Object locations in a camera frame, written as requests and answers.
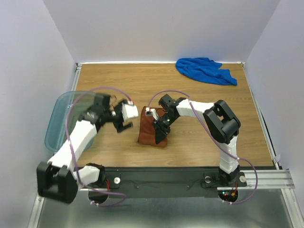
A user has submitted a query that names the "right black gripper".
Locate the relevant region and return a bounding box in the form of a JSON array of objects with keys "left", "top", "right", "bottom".
[{"left": 151, "top": 113, "right": 178, "bottom": 144}]

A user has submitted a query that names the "brown towel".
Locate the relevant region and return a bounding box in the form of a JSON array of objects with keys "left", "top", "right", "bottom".
[{"left": 138, "top": 106, "right": 168, "bottom": 148}]

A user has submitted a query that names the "blue towel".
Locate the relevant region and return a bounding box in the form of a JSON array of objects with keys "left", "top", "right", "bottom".
[{"left": 175, "top": 57, "right": 238, "bottom": 86}]

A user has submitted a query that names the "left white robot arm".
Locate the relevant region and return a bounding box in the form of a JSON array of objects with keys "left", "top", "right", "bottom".
[{"left": 36, "top": 93, "right": 138, "bottom": 204}]

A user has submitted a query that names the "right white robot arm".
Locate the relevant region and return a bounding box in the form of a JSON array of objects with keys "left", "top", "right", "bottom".
[{"left": 145, "top": 94, "right": 241, "bottom": 186}]

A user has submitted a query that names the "teal plastic bin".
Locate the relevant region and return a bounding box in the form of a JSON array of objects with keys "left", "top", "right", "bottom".
[{"left": 45, "top": 91, "right": 95, "bottom": 154}]

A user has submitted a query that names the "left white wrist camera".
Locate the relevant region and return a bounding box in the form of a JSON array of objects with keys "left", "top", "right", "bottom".
[{"left": 122, "top": 101, "right": 139, "bottom": 121}]

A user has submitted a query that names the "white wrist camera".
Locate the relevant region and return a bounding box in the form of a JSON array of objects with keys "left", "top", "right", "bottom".
[
  {"left": 122, "top": 101, "right": 139, "bottom": 121},
  {"left": 145, "top": 107, "right": 159, "bottom": 120}
]

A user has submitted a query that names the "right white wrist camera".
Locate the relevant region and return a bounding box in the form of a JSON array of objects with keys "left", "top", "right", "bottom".
[{"left": 145, "top": 107, "right": 159, "bottom": 120}]

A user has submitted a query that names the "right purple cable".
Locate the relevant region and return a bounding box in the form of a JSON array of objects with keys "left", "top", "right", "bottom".
[{"left": 147, "top": 90, "right": 258, "bottom": 205}]

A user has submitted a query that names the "purple cable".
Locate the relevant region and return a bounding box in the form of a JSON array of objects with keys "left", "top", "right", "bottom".
[
  {"left": 64, "top": 86, "right": 134, "bottom": 207},
  {"left": 147, "top": 90, "right": 258, "bottom": 205}
]

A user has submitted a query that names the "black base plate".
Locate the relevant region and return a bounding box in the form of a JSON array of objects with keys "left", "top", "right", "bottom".
[{"left": 78, "top": 166, "right": 248, "bottom": 200}]

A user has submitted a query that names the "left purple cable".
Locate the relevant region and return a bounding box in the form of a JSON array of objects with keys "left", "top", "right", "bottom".
[{"left": 64, "top": 86, "right": 134, "bottom": 207}]

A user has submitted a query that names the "aluminium frame rail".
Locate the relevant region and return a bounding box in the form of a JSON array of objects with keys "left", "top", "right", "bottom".
[{"left": 94, "top": 168, "right": 294, "bottom": 189}]

